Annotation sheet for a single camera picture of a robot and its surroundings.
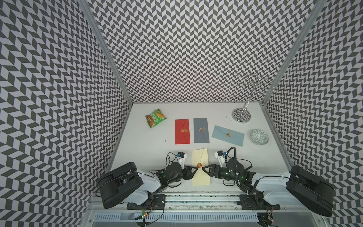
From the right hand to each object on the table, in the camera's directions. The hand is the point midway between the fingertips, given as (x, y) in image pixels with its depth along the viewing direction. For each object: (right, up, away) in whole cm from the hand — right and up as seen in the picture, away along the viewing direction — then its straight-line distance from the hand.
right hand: (204, 173), depth 79 cm
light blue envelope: (+19, +18, +20) cm, 33 cm away
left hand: (-5, 0, +4) cm, 7 cm away
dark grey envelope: (0, +21, +23) cm, 31 cm away
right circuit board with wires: (+30, -19, -9) cm, 36 cm away
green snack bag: (-34, +30, +26) cm, 53 cm away
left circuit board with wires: (-30, -15, -12) cm, 36 cm away
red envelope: (-14, +21, +23) cm, 34 cm away
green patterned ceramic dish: (+40, +17, +17) cm, 46 cm away
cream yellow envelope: (-2, +6, +6) cm, 9 cm away
